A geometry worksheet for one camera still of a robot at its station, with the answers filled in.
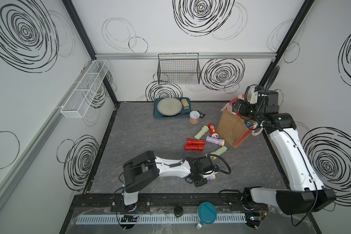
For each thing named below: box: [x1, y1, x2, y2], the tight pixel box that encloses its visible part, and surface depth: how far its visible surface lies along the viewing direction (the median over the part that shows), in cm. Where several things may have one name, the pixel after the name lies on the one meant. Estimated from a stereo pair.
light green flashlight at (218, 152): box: [209, 146, 229, 161], surface depth 93 cm
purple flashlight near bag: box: [205, 135, 226, 147], surface depth 96 cm
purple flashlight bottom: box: [206, 174, 216, 181], surface depth 80 cm
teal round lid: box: [195, 201, 217, 230], surface depth 66 cm
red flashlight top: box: [186, 138, 207, 146], surface depth 96 cm
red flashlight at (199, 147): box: [184, 144, 204, 152], surface depth 93 cm
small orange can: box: [189, 110, 201, 124], surface depth 107 cm
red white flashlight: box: [208, 123, 219, 139], surface depth 101 cm
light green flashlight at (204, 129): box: [194, 125, 210, 140], surface depth 101 cm
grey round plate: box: [156, 97, 183, 117], surface depth 119 cm
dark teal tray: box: [153, 97, 192, 119], surface depth 114 cm
